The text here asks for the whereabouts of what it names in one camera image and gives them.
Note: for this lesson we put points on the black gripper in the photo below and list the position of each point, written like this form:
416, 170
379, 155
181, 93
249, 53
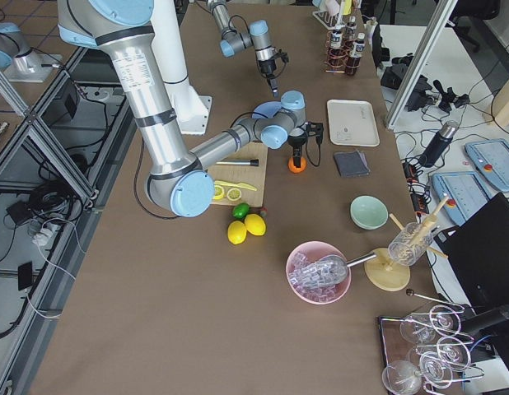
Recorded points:
267, 67
296, 143

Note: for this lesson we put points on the orange mandarin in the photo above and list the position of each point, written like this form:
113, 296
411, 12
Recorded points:
296, 171

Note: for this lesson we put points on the blue plate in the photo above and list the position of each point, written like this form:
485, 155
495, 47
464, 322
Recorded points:
266, 110

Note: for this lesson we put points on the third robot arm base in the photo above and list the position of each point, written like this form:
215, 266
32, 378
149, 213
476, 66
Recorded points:
18, 61

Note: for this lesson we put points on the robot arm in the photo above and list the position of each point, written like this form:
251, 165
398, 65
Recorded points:
142, 39
237, 36

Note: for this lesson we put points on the steel muddler black tip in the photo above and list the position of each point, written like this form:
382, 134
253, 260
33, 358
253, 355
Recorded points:
239, 162

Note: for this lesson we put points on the wooden cutting board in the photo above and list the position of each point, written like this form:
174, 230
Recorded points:
253, 175

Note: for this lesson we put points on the grey folded cloth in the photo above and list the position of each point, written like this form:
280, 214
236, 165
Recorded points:
351, 164

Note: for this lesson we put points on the cream rabbit tray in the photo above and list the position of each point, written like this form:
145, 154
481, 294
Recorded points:
352, 123

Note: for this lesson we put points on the tea bottle top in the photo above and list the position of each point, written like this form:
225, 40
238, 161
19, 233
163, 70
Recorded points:
335, 52

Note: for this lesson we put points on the tea bottle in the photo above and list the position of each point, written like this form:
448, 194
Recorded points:
350, 31
335, 52
355, 55

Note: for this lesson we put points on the thin lemon slice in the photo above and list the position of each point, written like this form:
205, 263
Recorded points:
234, 194

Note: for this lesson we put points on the yellow lemon far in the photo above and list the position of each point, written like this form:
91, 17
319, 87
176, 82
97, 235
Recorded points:
255, 224

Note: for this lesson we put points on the yellow lemon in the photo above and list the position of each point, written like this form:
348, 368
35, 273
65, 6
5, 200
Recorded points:
255, 224
236, 232

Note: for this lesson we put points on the green lime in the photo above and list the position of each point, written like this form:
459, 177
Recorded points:
240, 211

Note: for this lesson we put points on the tea bottle lower middle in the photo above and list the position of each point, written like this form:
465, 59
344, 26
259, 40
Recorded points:
355, 55

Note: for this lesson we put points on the yellow plastic knife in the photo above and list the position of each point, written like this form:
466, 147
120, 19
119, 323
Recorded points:
236, 185

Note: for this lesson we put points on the thick lemon half slice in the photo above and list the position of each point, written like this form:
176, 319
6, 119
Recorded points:
219, 192

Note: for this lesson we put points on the green bowl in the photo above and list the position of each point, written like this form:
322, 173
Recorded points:
368, 212

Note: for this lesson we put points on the yellow lemon near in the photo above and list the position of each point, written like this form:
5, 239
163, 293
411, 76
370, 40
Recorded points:
236, 232

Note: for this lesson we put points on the tea bottle lower outer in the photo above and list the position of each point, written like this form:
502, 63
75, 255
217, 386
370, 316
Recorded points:
350, 31

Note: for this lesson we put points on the pink cup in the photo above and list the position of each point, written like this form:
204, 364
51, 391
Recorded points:
332, 7

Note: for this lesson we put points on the pink bowl with ice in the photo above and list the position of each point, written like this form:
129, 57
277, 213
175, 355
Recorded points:
314, 275

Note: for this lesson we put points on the steel ice scoop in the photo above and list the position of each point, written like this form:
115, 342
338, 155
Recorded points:
333, 269

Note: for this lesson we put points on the wooden stand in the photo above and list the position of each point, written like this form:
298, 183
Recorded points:
383, 271

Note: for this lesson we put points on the clear glass mug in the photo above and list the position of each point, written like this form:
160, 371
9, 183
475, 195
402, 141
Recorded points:
406, 249

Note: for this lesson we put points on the black bottle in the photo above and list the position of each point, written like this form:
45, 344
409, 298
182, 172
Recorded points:
441, 140

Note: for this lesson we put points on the teach pendant near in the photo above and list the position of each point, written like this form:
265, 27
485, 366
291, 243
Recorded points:
466, 193

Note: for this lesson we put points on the teach pendant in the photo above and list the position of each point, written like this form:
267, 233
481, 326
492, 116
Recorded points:
491, 159
466, 193

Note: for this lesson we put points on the teach pendant far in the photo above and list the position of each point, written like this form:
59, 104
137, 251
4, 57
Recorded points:
491, 159

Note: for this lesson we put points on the wine glass on tray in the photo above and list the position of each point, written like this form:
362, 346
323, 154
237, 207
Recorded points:
402, 378

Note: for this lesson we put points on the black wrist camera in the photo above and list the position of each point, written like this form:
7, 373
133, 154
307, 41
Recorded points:
315, 130

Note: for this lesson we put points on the copper wire bottle rack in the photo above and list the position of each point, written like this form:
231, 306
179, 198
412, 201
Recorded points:
344, 48

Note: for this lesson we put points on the white wire cup rack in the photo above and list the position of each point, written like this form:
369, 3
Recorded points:
327, 21

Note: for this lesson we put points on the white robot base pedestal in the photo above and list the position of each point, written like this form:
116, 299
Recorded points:
192, 109

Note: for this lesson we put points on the aluminium frame post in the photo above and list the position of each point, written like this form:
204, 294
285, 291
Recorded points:
430, 36

